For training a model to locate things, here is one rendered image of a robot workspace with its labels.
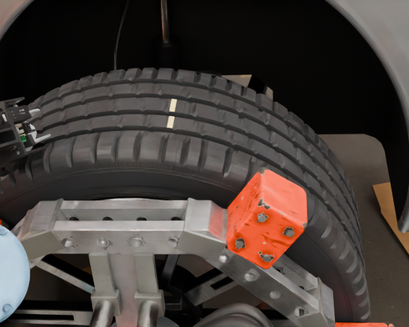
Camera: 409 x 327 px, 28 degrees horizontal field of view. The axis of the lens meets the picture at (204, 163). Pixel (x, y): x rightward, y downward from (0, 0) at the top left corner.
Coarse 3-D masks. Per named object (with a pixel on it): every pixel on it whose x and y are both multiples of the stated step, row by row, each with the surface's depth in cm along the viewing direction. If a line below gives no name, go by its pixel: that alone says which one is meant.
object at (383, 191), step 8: (376, 184) 280; (384, 184) 280; (376, 192) 277; (384, 192) 278; (384, 200) 275; (392, 200) 275; (384, 208) 273; (392, 208) 273; (384, 216) 270; (392, 216) 269; (392, 224) 266; (400, 232) 263; (408, 232) 263; (400, 240) 260; (408, 240) 260; (408, 248) 257
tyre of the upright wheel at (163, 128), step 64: (64, 128) 112; (128, 128) 109; (192, 128) 109; (256, 128) 114; (0, 192) 109; (64, 192) 108; (128, 192) 107; (192, 192) 107; (320, 192) 114; (320, 256) 111
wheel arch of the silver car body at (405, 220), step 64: (64, 0) 165; (192, 0) 163; (256, 0) 162; (320, 0) 160; (0, 64) 157; (64, 64) 174; (128, 64) 172; (192, 64) 171; (256, 64) 170; (320, 64) 169; (384, 64) 132; (320, 128) 178; (384, 128) 175
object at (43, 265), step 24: (48, 264) 119; (168, 264) 117; (48, 288) 145; (72, 288) 151; (168, 288) 120; (192, 288) 120; (216, 288) 120; (24, 312) 126; (48, 312) 125; (72, 312) 125; (168, 312) 129; (192, 312) 129; (264, 312) 124
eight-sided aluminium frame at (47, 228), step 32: (32, 224) 102; (64, 224) 102; (96, 224) 102; (128, 224) 101; (160, 224) 101; (192, 224) 100; (224, 224) 103; (32, 256) 104; (224, 256) 103; (256, 288) 104; (288, 288) 104; (320, 288) 109; (320, 320) 106
